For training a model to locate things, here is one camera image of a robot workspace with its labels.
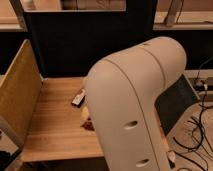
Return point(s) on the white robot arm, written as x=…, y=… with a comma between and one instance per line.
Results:
x=121, y=90

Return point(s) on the black back panel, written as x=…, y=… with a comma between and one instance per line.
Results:
x=68, y=44

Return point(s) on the dark right side panel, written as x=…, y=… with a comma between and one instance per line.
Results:
x=173, y=102

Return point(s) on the wooden left side panel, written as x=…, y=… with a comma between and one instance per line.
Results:
x=19, y=90

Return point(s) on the power strip on floor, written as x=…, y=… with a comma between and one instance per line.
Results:
x=204, y=84

